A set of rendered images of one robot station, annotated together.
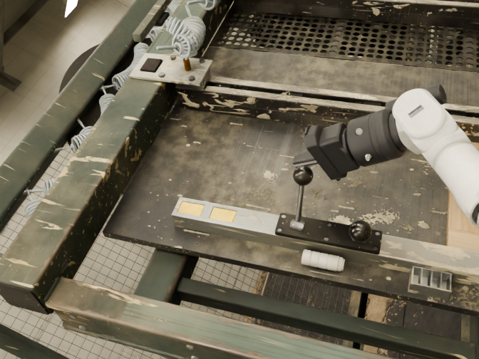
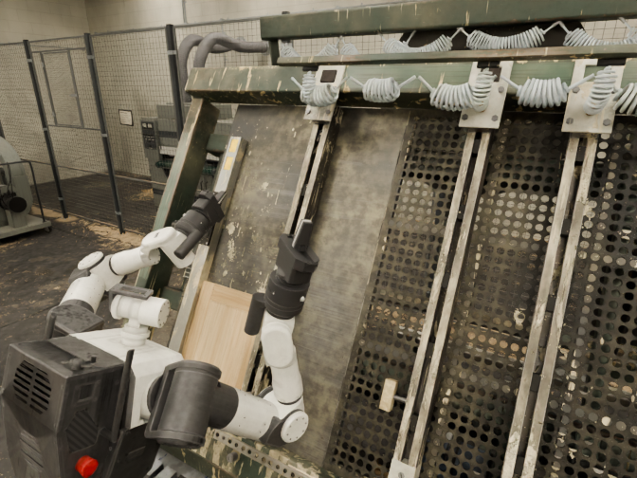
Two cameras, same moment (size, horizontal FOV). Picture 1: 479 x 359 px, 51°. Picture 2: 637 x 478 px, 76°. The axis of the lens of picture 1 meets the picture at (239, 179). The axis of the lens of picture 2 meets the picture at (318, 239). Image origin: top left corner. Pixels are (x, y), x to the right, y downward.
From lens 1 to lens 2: 1.65 m
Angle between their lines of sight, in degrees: 67
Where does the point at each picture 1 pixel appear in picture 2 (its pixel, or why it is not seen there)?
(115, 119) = (279, 76)
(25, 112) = not seen: outside the picture
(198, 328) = (175, 165)
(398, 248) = (201, 253)
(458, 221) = (218, 290)
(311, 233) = not seen: hidden behind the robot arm
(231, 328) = (174, 179)
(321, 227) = not seen: hidden behind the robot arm
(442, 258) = (194, 274)
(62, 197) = (226, 77)
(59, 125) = (396, 22)
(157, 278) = (222, 142)
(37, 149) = (369, 21)
